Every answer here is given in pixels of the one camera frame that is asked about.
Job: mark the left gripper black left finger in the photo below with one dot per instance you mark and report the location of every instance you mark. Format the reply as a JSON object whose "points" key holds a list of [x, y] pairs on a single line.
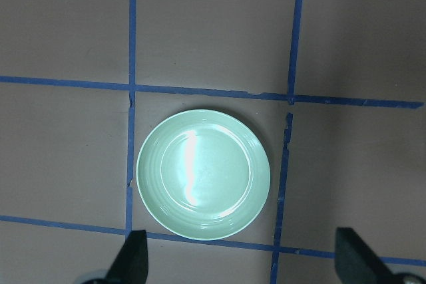
{"points": [[131, 263]]}

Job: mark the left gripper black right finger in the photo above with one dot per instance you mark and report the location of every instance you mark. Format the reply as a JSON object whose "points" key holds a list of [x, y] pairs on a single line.
{"points": [[355, 262]]}

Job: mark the far green plate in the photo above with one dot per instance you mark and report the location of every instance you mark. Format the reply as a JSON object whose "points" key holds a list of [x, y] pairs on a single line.
{"points": [[203, 175]]}

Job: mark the brown paper table mat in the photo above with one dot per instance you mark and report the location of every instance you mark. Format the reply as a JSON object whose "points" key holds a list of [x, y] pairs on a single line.
{"points": [[334, 89]]}

